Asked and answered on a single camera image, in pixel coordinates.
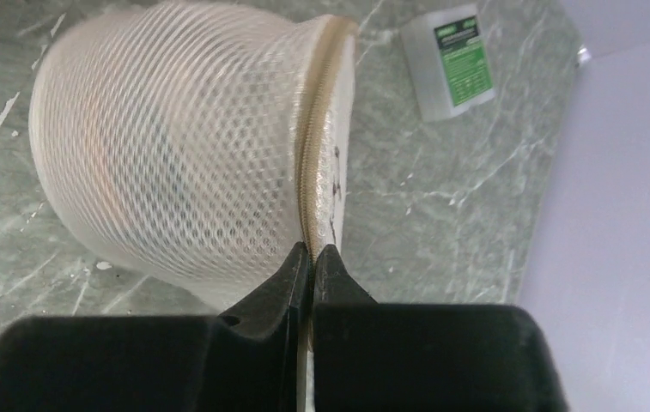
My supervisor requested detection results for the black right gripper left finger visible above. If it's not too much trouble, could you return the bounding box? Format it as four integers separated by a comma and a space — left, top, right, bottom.
0, 243, 310, 411

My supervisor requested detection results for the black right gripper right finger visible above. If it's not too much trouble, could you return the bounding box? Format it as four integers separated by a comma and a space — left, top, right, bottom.
313, 245, 568, 411

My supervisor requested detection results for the small green-labelled plastic box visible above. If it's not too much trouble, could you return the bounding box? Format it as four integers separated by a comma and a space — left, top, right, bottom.
399, 3, 496, 122

